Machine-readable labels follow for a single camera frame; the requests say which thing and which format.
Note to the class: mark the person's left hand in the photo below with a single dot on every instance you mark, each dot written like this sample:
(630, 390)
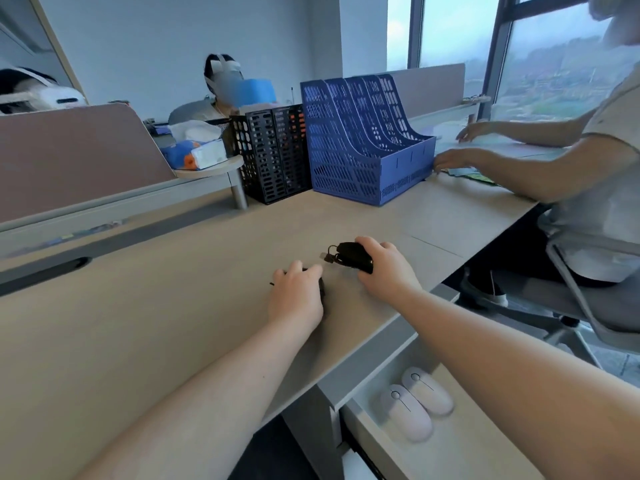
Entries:
(295, 299)

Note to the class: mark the person's right hand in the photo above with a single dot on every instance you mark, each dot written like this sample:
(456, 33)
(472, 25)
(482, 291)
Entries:
(392, 277)

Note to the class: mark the person's right thumb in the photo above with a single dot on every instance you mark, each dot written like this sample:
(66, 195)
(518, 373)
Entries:
(368, 246)

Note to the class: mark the person's left thumb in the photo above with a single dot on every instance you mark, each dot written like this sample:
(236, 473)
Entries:
(316, 277)

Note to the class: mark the black computer mouse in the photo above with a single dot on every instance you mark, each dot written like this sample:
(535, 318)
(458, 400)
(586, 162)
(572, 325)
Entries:
(322, 287)

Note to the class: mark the person's left forearm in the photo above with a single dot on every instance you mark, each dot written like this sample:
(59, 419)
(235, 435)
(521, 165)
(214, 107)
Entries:
(215, 394)

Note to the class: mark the person's right forearm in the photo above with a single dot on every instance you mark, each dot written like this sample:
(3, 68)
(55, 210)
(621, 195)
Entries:
(510, 384)

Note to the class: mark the blue plastic file organizer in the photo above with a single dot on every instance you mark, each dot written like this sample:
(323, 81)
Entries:
(360, 144)

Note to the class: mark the green papers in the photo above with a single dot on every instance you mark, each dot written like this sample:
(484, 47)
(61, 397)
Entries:
(475, 175)

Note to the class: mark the black plastic file organizer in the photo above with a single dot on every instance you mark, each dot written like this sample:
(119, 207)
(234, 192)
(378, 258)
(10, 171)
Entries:
(272, 152)

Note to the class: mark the small desk shelf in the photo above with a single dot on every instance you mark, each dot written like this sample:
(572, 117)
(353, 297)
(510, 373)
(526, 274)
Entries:
(220, 172)

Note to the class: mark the white computer mouse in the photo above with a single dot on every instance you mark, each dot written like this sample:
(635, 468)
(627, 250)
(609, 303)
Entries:
(406, 413)
(427, 390)

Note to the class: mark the grey desk partition panel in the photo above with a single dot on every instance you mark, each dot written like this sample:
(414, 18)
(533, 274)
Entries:
(430, 87)

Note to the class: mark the tissue pack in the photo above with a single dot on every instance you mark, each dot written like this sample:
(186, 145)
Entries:
(197, 147)

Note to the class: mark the grey desk drawer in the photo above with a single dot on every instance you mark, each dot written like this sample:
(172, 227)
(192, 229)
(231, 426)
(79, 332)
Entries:
(450, 434)

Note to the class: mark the white headset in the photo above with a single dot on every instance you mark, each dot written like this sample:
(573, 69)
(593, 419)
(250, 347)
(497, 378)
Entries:
(222, 69)

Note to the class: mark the grey office chair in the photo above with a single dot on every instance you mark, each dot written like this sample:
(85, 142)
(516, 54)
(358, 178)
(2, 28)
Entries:
(595, 299)

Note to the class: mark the brown desk partition panel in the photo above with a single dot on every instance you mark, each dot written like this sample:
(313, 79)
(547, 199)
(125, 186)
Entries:
(75, 159)

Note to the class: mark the dark window frame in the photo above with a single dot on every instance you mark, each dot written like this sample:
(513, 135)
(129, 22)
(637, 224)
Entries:
(500, 49)

